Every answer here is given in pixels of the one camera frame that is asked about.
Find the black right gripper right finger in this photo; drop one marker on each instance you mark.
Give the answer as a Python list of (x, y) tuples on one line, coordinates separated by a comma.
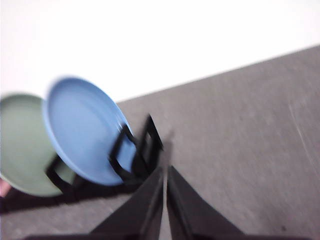
[(190, 212)]

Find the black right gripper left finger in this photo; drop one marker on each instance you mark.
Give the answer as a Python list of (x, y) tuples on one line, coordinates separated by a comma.
[(135, 217)]

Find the blue round plate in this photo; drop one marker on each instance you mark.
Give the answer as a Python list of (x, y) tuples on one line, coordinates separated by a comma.
[(82, 125)]

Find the pink round plate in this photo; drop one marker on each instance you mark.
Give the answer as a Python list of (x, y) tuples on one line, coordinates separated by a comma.
[(2, 188)]

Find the green round plate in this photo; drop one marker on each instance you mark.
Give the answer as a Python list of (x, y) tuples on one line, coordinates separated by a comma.
[(22, 140)]

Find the black plastic plate rack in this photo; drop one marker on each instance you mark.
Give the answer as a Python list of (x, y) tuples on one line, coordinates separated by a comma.
[(140, 172)]

